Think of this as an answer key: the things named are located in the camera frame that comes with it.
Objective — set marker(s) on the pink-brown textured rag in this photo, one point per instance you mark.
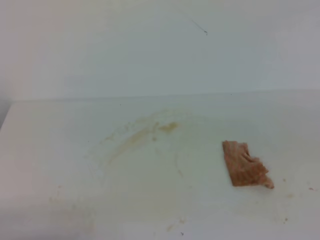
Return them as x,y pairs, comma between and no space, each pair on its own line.
244,170

